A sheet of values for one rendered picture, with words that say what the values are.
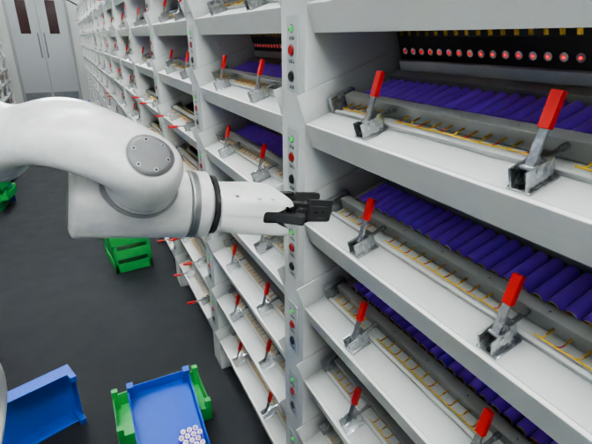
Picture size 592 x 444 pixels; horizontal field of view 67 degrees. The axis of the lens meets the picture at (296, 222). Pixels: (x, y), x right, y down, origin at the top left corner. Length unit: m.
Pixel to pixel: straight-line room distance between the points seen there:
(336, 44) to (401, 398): 0.58
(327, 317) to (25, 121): 0.62
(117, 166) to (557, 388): 0.48
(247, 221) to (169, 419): 1.15
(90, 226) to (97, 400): 1.39
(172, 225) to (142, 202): 0.08
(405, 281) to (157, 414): 1.16
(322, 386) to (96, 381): 1.13
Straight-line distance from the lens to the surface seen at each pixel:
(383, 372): 0.78
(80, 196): 0.52
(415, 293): 0.63
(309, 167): 0.81
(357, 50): 0.83
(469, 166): 0.53
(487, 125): 0.56
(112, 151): 0.46
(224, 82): 1.29
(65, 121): 0.48
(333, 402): 0.99
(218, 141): 1.47
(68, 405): 1.84
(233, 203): 0.55
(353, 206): 0.80
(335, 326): 0.87
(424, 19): 0.56
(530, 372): 0.54
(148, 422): 1.63
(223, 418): 1.69
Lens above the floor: 1.21
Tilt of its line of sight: 22 degrees down
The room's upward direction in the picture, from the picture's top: straight up
